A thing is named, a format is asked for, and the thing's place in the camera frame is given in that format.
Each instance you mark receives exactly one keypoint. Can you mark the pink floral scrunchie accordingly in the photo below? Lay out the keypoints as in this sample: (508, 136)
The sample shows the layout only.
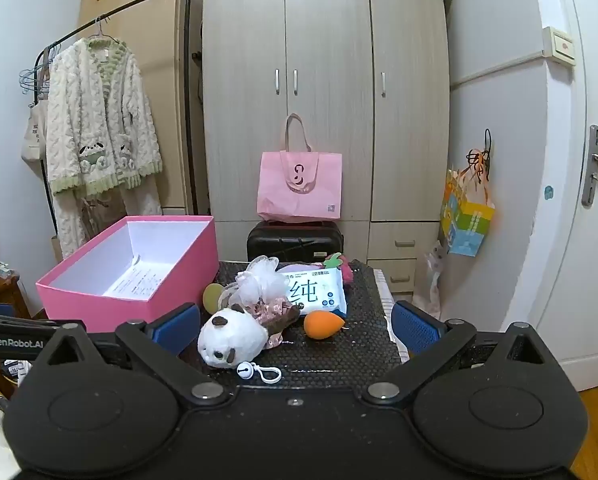
(271, 310)

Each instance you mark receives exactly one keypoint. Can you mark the white panda plush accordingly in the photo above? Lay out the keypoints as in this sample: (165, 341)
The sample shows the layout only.
(224, 340)

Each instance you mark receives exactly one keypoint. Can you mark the beige light switch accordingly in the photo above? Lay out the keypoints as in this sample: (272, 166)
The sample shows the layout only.
(561, 46)

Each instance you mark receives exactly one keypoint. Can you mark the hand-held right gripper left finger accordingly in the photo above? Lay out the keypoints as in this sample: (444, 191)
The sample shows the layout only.
(176, 322)

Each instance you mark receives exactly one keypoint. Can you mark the pink tote bag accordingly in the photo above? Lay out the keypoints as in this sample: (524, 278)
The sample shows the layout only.
(299, 185)

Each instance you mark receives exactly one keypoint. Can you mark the grey wooden wardrobe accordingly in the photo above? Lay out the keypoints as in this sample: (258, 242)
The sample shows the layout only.
(329, 110)

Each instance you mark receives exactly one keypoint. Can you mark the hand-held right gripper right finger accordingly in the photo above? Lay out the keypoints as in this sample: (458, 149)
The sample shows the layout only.
(414, 327)

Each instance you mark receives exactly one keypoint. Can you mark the printed paper sheet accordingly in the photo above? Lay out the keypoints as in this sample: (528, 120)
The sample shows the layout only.
(139, 282)

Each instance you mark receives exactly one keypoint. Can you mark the green round powder puff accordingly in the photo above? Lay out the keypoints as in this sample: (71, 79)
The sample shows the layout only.
(212, 297)

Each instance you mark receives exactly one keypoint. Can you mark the black metal clothes rack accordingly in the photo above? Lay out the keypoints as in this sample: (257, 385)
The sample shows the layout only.
(186, 60)

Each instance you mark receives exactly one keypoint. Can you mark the wet wipes pack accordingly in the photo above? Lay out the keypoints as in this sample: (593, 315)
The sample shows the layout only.
(319, 292)

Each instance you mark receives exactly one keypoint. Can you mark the orange makeup sponge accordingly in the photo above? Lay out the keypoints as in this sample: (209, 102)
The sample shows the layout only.
(321, 325)

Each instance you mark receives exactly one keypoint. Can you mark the light wooden cabinet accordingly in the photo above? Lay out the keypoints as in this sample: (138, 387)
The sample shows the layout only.
(164, 60)

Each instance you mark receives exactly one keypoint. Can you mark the canvas tote bag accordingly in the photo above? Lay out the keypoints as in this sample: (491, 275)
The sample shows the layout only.
(33, 135)

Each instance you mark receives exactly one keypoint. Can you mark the colourful gift bag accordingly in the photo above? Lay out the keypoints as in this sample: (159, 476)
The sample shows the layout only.
(466, 220)

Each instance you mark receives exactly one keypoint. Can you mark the magenta fluffy toy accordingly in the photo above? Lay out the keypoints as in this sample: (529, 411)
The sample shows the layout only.
(349, 270)

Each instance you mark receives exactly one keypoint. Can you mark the white plastic bag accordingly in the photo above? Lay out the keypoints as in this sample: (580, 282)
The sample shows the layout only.
(436, 265)

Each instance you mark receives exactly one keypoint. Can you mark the pink storage box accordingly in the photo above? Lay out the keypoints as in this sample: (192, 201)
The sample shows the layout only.
(179, 280)

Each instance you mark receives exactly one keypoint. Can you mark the white door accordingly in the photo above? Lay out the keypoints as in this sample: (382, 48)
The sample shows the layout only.
(554, 210)

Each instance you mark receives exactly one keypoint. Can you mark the white fluffy robe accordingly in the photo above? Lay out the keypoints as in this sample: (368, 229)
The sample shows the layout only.
(99, 125)

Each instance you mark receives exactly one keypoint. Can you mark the black suitcase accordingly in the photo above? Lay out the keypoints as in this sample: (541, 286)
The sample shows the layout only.
(289, 242)

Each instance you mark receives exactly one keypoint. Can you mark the black honeycomb mat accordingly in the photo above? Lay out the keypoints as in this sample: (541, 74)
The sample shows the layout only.
(339, 360)

